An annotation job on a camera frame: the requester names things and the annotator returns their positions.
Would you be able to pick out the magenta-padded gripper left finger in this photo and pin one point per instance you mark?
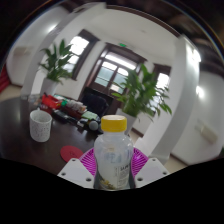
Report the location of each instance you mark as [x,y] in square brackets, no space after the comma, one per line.
[75,170]

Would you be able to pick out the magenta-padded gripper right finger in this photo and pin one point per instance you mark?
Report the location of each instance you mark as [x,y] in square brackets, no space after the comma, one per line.
[151,170]

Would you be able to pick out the yellow-capped clear drink bottle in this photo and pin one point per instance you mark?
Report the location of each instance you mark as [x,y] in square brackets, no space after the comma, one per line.
[113,156]

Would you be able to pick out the flat round red coaster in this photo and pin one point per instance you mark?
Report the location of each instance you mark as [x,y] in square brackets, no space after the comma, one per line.
[70,153]

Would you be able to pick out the grey round ball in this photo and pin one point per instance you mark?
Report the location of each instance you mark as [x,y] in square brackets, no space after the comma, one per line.
[93,125]

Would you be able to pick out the white speckled mug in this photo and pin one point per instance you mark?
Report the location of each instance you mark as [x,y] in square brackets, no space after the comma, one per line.
[40,128]

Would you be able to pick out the flat black device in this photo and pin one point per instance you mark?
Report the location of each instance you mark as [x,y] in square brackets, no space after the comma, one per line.
[63,116]

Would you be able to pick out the black office chair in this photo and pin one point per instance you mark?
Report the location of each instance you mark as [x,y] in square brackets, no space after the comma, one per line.
[95,101]

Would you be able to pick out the red plastic box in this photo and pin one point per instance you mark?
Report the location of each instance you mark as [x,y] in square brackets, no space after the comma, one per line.
[50,101]

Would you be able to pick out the large potted plant white pot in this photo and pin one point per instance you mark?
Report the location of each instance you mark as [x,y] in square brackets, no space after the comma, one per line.
[140,93]

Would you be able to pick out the narrow dark-framed window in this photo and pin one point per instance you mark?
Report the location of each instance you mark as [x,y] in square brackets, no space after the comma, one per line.
[162,80]

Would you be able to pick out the dark wooden double door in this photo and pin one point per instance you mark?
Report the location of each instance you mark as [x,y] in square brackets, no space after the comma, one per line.
[115,71]

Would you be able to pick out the small potted plant white pot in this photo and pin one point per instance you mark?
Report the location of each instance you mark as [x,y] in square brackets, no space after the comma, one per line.
[55,66]

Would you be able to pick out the wide dark-framed window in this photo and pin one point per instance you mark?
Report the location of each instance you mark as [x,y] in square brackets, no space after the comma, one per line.
[79,50]

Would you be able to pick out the green exit sign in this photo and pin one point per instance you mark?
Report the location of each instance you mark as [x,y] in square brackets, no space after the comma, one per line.
[123,44]

